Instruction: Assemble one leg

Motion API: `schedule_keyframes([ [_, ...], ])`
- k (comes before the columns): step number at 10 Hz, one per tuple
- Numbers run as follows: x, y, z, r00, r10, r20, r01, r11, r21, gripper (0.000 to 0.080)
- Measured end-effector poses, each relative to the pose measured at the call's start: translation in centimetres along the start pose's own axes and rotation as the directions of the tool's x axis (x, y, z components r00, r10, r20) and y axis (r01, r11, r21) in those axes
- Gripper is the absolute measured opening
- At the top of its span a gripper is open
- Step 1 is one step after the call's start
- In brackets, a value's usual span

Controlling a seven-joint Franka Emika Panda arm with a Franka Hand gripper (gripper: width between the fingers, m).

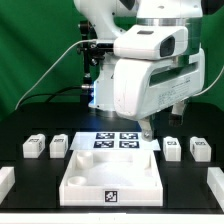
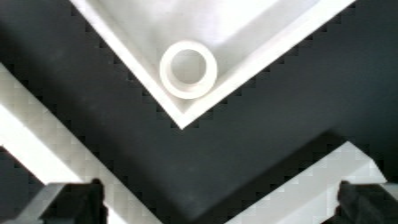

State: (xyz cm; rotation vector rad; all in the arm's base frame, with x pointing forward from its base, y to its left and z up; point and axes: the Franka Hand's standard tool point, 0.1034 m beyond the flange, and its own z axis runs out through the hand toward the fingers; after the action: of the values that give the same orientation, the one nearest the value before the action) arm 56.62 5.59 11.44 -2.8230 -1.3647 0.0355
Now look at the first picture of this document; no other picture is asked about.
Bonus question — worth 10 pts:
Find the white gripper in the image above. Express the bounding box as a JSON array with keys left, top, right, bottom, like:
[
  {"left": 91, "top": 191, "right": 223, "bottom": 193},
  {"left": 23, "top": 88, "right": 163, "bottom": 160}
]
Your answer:
[{"left": 114, "top": 49, "right": 205, "bottom": 141}]

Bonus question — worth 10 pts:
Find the white square tabletop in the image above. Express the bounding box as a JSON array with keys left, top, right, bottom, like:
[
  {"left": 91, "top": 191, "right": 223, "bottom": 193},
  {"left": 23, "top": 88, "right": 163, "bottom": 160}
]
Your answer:
[{"left": 59, "top": 150, "right": 163, "bottom": 207}]

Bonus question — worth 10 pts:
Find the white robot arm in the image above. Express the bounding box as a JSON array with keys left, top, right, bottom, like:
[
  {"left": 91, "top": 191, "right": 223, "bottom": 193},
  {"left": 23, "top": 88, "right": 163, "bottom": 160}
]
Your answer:
[{"left": 73, "top": 0, "right": 224, "bottom": 141}]

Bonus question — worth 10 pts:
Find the white right obstacle block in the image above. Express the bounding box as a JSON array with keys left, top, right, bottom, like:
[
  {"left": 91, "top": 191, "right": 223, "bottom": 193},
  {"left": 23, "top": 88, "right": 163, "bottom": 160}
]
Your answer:
[{"left": 207, "top": 167, "right": 224, "bottom": 212}]

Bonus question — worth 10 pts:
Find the white obstacle block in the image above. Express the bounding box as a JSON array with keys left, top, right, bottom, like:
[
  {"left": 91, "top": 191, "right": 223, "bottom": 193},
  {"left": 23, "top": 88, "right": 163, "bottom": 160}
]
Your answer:
[
  {"left": 0, "top": 167, "right": 15, "bottom": 204},
  {"left": 207, "top": 167, "right": 224, "bottom": 212}
]

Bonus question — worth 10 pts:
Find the white tag sheet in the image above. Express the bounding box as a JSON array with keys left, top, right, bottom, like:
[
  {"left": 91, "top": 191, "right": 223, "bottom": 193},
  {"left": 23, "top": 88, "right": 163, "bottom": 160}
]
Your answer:
[{"left": 70, "top": 132, "right": 160, "bottom": 151}]

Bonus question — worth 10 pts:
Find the white left obstacle block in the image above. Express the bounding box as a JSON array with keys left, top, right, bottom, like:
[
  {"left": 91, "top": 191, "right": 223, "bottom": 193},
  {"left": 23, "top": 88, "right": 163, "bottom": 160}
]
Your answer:
[{"left": 0, "top": 167, "right": 15, "bottom": 204}]

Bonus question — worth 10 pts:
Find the white cable right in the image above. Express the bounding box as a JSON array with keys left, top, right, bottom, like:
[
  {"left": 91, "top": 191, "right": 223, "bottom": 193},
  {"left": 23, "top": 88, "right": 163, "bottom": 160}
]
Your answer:
[{"left": 193, "top": 64, "right": 224, "bottom": 98}]

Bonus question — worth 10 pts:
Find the white cable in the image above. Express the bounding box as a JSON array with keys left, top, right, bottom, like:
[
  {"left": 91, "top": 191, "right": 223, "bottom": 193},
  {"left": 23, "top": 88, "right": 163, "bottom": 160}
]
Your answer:
[
  {"left": 14, "top": 39, "right": 116, "bottom": 111},
  {"left": 193, "top": 64, "right": 224, "bottom": 98}
]

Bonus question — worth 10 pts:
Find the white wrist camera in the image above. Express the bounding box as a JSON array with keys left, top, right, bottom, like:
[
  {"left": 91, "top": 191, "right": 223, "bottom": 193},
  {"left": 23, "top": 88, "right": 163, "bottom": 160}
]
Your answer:
[{"left": 113, "top": 25, "right": 188, "bottom": 61}]

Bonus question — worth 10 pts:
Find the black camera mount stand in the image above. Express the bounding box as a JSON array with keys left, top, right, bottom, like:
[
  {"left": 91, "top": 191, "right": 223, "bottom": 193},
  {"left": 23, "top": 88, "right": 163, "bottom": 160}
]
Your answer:
[{"left": 77, "top": 21, "right": 114, "bottom": 106}]

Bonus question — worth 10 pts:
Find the black cable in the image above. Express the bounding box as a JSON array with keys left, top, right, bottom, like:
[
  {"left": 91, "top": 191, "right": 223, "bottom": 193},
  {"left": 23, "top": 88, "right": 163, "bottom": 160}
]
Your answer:
[{"left": 16, "top": 86, "right": 84, "bottom": 109}]

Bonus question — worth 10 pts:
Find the white front edge rail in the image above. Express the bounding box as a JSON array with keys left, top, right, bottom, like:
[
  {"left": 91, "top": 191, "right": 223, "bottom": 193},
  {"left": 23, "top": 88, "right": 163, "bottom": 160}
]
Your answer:
[{"left": 0, "top": 213, "right": 224, "bottom": 224}]

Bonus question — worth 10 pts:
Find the white cable left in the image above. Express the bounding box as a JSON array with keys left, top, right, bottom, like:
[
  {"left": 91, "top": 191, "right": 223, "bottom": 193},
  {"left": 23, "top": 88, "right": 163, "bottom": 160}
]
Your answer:
[{"left": 14, "top": 39, "right": 116, "bottom": 111}]

